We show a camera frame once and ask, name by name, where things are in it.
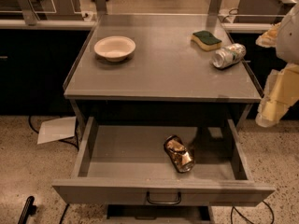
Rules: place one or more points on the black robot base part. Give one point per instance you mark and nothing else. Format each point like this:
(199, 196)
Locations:
(28, 210)

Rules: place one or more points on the grey counter cabinet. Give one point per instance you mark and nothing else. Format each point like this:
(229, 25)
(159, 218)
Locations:
(166, 65)

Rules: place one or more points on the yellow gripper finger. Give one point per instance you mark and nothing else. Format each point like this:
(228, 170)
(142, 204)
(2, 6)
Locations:
(281, 92)
(269, 38)

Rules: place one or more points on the black drawer handle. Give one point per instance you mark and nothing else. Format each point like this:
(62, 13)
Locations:
(171, 199)

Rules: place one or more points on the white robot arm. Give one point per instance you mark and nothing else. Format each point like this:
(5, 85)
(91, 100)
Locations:
(287, 47)

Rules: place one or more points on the yellow green sponge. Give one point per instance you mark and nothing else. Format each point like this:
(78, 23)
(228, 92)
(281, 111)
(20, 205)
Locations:
(206, 40)

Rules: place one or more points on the white bowl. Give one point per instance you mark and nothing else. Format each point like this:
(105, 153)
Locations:
(115, 48)

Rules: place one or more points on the white paper sheet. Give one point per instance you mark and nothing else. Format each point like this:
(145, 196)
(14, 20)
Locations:
(56, 129)

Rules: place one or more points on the silver green soda can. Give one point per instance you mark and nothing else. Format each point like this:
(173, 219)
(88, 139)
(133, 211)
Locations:
(228, 56)

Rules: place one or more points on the open grey top drawer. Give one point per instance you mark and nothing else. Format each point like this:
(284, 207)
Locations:
(120, 164)

